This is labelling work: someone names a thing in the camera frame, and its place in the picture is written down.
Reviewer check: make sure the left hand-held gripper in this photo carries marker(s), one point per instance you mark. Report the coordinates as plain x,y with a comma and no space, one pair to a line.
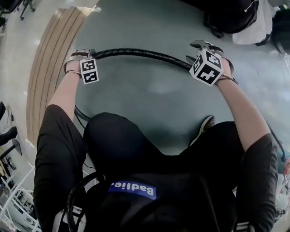
89,71

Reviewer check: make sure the wooden slatted floor strip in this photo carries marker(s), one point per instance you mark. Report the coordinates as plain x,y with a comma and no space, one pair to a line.
52,56

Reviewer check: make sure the white garment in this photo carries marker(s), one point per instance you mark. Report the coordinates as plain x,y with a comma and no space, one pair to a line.
249,36

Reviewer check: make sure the person's black trousers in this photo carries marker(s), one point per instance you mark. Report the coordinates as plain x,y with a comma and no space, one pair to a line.
127,140

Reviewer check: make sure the person's left forearm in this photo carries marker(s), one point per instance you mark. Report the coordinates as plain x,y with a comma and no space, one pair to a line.
64,95

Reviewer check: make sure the person's black t-shirt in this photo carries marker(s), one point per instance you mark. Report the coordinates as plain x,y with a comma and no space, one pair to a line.
181,204

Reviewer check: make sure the person's right shoe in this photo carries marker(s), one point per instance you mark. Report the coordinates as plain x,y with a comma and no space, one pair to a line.
204,127

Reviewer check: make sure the person's left hand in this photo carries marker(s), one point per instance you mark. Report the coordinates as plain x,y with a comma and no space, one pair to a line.
72,66

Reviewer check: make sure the person's right forearm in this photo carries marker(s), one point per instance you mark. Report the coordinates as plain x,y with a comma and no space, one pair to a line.
240,113

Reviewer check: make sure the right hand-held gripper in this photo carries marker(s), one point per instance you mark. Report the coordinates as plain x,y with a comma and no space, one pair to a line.
207,68

